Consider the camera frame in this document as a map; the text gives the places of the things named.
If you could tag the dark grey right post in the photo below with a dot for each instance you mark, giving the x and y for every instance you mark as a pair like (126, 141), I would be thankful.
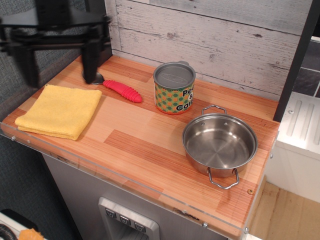
(305, 38)

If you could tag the orange object bottom left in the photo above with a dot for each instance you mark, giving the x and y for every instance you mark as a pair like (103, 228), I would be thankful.
(30, 234)

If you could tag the yellow folded cloth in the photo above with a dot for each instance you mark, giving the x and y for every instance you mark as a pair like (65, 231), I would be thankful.
(61, 112)

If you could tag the silver dispenser panel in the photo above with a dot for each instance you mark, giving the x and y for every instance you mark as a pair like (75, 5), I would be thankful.
(127, 221)

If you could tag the stainless steel pot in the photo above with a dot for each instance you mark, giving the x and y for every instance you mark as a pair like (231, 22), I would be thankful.
(220, 146)

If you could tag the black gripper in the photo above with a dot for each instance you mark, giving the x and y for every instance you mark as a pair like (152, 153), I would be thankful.
(54, 25)

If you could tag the spoon with red handle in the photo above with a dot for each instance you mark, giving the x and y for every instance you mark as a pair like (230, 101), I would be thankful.
(125, 91)

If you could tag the peas and carrots toy can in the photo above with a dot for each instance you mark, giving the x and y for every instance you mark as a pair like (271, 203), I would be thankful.
(174, 84)

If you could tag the dark grey left post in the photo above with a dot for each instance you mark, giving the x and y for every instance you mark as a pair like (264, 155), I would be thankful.
(99, 7)

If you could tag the dark grey post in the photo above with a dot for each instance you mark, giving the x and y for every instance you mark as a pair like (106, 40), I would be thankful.
(305, 38)
(99, 7)

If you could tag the clear acrylic edge guard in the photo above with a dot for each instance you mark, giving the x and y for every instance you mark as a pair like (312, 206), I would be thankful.
(159, 175)

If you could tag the grey toy fridge cabinet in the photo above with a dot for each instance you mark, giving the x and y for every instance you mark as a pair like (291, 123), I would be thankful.
(82, 191)

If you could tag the white toy sink unit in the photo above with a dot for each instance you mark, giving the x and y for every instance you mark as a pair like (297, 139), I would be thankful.
(294, 162)

